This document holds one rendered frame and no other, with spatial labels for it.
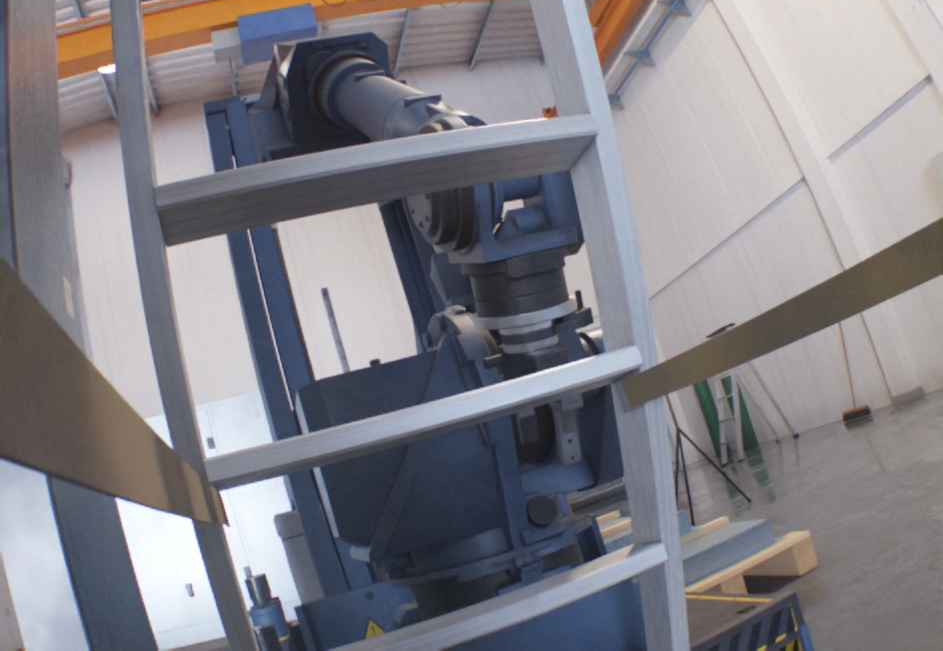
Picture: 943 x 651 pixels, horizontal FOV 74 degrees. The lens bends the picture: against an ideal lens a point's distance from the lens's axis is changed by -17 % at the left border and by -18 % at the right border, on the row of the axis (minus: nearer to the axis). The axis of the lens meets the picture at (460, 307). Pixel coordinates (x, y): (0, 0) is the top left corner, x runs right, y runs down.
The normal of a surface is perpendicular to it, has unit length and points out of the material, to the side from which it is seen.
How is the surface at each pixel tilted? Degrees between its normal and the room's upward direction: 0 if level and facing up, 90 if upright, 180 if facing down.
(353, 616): 90
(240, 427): 90
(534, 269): 112
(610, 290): 92
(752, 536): 90
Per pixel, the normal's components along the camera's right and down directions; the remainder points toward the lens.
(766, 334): -0.92, 0.22
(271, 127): 0.14, -0.55
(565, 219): 0.32, 0.05
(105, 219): 0.19, -0.30
